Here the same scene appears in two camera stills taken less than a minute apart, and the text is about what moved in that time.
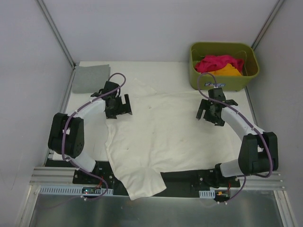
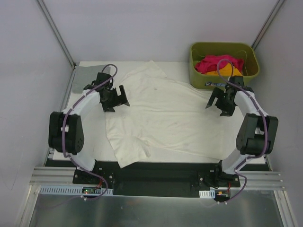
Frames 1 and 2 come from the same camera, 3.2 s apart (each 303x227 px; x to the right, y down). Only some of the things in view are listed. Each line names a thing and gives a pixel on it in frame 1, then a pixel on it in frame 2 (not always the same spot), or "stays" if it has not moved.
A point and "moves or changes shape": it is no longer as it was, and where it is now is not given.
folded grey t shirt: [88, 79] stays
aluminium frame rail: [45, 176] stays
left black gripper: [120, 108] -> [116, 99]
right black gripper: [210, 112] -> [220, 101]
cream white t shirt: [162, 133] moves or changes shape
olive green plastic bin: [244, 51] stays
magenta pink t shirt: [209, 63] stays
